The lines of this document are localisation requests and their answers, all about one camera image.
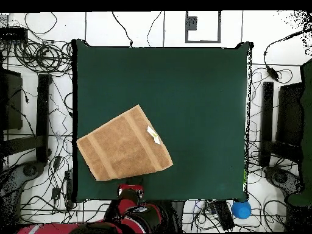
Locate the grey square floor frame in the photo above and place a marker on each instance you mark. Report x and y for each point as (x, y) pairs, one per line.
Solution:
(202, 41)

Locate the tan terry towel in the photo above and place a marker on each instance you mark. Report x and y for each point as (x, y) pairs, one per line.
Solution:
(121, 146)

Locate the blue ball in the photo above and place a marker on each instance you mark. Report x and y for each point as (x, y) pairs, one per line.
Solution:
(241, 210)

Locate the black electronics box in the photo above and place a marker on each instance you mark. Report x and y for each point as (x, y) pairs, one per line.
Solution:
(13, 34)

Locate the dark flat panel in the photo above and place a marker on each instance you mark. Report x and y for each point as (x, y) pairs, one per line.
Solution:
(12, 102)
(290, 114)

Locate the dark swivel chair base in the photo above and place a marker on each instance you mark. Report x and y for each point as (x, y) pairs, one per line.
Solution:
(282, 178)
(29, 170)

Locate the black stand bar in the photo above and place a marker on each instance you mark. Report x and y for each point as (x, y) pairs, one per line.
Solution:
(43, 117)
(267, 109)

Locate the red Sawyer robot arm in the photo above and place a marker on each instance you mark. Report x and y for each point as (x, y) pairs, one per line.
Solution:
(126, 206)

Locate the black power strip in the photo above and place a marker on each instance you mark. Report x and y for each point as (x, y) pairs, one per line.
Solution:
(224, 215)

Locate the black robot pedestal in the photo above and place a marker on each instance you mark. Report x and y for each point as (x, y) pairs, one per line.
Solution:
(175, 217)

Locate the small grey floor box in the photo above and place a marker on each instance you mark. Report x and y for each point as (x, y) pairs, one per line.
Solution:
(192, 23)

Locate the dark green table cloth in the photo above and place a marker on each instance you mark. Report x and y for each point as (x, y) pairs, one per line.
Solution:
(195, 97)

